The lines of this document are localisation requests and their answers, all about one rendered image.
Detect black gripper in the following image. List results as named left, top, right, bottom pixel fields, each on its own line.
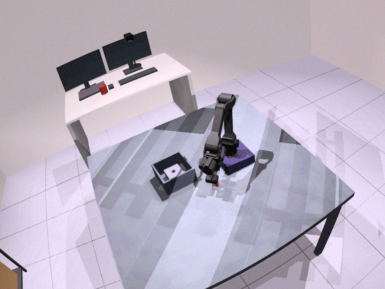
left=205, top=153, right=225, bottom=184

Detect white square plate with hole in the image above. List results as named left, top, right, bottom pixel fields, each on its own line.
left=164, top=164, right=184, bottom=180

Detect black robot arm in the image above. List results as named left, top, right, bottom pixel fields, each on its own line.
left=198, top=93, right=239, bottom=175

